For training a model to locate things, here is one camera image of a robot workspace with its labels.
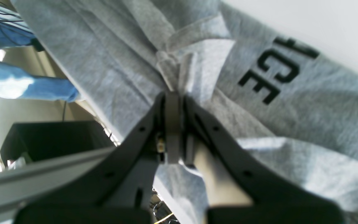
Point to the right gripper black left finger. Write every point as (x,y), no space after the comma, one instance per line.
(124,178)

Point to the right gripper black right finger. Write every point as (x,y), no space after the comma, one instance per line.
(266,188)

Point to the grey T-shirt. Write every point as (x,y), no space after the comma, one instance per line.
(292,108)

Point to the black box on floor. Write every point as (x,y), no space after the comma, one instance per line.
(53,139)

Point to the blue jeans leg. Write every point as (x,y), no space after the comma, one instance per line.
(16,83)

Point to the aluminium frame rail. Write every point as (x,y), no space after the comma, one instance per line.
(20,186)

